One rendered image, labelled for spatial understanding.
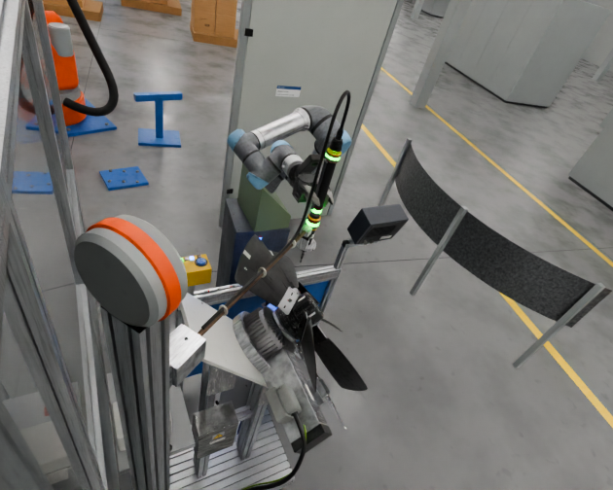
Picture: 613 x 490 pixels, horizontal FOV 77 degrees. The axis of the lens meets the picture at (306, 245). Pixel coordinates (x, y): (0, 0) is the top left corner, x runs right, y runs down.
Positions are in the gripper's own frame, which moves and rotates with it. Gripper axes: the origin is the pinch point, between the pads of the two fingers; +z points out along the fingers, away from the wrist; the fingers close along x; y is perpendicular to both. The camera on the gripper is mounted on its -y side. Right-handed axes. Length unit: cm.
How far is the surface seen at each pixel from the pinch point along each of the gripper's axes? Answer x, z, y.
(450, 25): -509, -461, 26
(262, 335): 17, 10, 50
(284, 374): 13, 25, 55
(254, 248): 16.2, -8.8, 25.3
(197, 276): 28, -34, 63
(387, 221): -69, -32, 44
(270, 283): 12.4, 0.9, 33.8
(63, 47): 67, -375, 86
